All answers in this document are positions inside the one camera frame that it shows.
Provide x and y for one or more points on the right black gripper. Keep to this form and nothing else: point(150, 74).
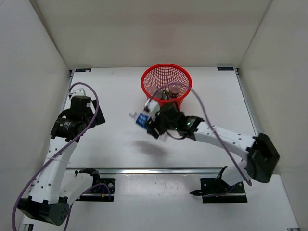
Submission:
point(154, 127)

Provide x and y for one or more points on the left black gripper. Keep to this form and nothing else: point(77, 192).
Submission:
point(98, 120)

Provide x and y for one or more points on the clear bottle blue label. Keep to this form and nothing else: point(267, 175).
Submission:
point(140, 120)

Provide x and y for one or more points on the green plastic bottle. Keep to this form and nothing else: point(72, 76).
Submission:
point(165, 95)

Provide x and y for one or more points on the clear bottle green label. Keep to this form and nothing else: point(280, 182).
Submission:
point(154, 91)

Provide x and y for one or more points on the small bottle black label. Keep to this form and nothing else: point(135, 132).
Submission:
point(174, 91)

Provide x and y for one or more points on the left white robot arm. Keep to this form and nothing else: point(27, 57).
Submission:
point(48, 201)

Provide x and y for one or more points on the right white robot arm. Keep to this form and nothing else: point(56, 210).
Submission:
point(258, 154)

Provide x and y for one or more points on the red mesh plastic bin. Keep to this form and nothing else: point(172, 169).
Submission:
point(160, 75)

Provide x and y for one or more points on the left table corner label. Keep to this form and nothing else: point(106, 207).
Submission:
point(82, 70)

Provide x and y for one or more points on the table corner label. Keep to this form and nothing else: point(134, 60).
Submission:
point(82, 70)
point(225, 68)

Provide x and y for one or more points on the right table corner label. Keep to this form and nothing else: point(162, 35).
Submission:
point(225, 68)

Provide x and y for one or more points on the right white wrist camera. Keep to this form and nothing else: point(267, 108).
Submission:
point(151, 107)

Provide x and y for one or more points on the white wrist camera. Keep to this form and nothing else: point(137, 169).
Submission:
point(77, 92)
point(151, 107)

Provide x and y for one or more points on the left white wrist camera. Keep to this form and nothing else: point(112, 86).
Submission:
point(77, 92)

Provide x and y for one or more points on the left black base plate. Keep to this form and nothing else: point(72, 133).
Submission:
point(103, 192)

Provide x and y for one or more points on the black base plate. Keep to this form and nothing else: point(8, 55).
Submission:
point(103, 192)
point(213, 193)

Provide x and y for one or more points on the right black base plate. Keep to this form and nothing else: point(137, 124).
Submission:
point(213, 193)

